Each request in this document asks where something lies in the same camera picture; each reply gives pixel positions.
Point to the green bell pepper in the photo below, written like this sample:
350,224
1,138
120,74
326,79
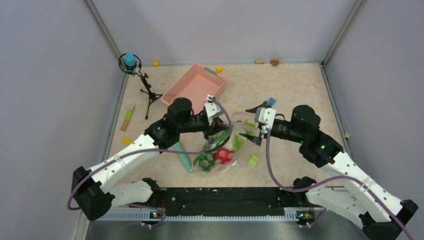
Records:
207,160

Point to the teal silicone tool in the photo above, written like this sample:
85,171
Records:
184,158

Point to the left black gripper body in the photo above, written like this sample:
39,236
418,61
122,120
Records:
197,123

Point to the yellow block at left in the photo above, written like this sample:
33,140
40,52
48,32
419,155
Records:
127,141

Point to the brown wooden piece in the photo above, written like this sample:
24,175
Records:
274,62

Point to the blue toy block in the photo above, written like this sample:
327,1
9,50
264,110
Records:
271,101

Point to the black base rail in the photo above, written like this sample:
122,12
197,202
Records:
226,201

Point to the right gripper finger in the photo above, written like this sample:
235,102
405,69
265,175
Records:
264,104
255,139

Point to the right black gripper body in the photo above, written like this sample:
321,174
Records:
281,130

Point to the pink plastic basket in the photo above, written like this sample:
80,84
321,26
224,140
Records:
196,84

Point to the yellow cube near basket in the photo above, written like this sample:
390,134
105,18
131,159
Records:
219,69

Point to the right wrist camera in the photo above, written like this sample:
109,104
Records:
265,117

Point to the clear pink zip bag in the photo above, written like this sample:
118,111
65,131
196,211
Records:
243,152

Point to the green celery stalk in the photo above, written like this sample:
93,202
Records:
241,127

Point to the wooden cork cylinder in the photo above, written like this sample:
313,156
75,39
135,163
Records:
259,61

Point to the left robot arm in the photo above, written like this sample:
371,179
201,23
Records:
94,190

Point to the blue microphone on tripod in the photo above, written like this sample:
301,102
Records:
131,64

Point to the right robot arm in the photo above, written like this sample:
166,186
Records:
379,214

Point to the green and wood stick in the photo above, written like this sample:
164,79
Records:
127,118

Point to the green square block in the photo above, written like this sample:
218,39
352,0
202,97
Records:
253,161

